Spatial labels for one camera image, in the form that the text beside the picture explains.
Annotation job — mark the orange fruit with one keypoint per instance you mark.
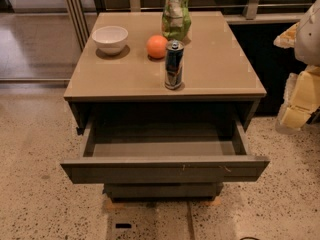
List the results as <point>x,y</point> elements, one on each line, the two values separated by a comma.
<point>156,46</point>

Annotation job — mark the metal window frame post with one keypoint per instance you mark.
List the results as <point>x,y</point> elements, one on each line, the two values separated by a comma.
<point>78,20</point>

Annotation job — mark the green snack bag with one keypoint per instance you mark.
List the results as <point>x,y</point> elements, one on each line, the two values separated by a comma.
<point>176,20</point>

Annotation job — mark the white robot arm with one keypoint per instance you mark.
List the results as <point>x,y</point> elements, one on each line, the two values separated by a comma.
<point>304,38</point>

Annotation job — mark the grey top drawer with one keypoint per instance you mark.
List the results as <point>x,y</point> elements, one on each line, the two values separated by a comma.
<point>164,153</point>

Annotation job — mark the white ceramic bowl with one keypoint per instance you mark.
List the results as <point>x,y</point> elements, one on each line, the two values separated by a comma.
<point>110,39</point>

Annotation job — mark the blue silver drink can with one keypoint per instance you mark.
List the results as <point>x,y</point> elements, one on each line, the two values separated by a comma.
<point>173,64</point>

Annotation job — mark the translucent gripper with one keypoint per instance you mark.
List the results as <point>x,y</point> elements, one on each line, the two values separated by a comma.
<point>309,37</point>

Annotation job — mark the grey drawer cabinet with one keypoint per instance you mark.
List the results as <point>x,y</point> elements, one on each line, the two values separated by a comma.
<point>219,84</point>

